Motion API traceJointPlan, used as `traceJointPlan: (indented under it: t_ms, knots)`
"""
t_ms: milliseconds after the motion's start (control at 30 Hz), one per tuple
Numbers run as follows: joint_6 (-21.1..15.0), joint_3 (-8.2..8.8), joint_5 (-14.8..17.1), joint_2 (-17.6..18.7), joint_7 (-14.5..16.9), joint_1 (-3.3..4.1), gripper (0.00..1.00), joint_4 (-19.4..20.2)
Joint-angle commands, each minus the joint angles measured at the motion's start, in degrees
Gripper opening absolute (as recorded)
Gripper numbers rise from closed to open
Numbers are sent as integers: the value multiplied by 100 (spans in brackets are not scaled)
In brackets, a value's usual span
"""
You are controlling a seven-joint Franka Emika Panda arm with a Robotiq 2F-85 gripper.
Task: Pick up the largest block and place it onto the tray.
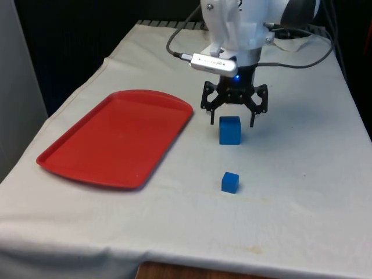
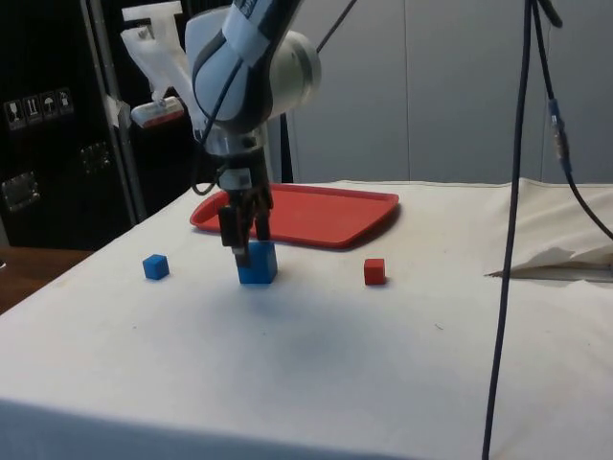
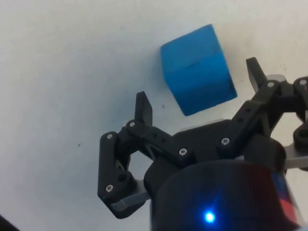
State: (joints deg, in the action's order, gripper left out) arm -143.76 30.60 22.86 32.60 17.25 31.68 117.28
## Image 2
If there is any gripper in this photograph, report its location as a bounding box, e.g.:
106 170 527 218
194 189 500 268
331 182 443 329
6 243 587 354
218 149 275 268

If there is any small red cube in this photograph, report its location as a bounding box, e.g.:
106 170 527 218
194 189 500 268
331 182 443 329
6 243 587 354
363 258 387 287

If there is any red tray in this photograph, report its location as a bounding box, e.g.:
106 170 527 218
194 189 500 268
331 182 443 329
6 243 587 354
189 183 400 250

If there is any small blue cube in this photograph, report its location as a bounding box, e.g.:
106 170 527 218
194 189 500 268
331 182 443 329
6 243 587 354
142 254 170 280

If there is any black cabinet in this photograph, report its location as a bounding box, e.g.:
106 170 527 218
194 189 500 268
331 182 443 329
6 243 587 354
0 0 294 251

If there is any large blue cube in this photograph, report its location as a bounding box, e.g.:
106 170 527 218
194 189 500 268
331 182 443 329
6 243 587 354
238 241 279 286

